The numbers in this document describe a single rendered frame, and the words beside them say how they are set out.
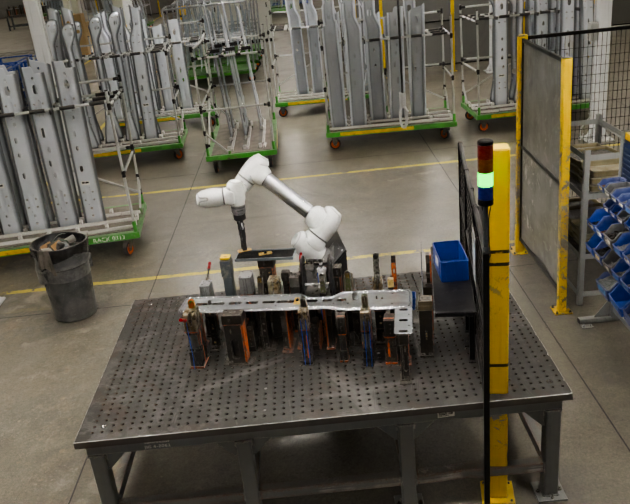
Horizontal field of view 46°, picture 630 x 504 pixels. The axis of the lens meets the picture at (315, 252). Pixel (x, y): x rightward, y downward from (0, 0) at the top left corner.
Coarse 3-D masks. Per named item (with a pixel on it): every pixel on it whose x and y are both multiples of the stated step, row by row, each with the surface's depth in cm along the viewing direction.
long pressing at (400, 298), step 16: (224, 304) 437; (240, 304) 434; (256, 304) 432; (272, 304) 430; (288, 304) 429; (320, 304) 425; (336, 304) 423; (352, 304) 421; (368, 304) 419; (384, 304) 417; (400, 304) 415
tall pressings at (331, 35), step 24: (408, 0) 1073; (336, 24) 1038; (384, 24) 1082; (408, 24) 1084; (336, 48) 1054; (360, 48) 1048; (408, 48) 1092; (336, 72) 1066; (360, 72) 1064; (408, 72) 1103; (336, 96) 1078; (360, 96) 1076; (384, 96) 1092; (336, 120) 1089; (360, 120) 1088
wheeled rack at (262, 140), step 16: (192, 48) 968; (224, 48) 1028; (240, 48) 1022; (192, 64) 969; (208, 64) 1149; (256, 80) 1164; (208, 96) 1080; (208, 112) 1058; (224, 112) 1182; (272, 112) 1185; (208, 128) 1037; (224, 128) 1162; (240, 128) 1151; (256, 128) 1141; (272, 128) 1010; (208, 144) 1016; (224, 144) 1070; (240, 144) 1061; (256, 144) 1052; (272, 144) 1018; (208, 160) 1021; (272, 160) 1035
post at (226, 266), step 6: (222, 264) 461; (228, 264) 461; (222, 270) 463; (228, 270) 463; (222, 276) 465; (228, 276) 464; (228, 282) 467; (234, 282) 471; (228, 288) 469; (234, 288) 471; (228, 294) 470; (234, 294) 470
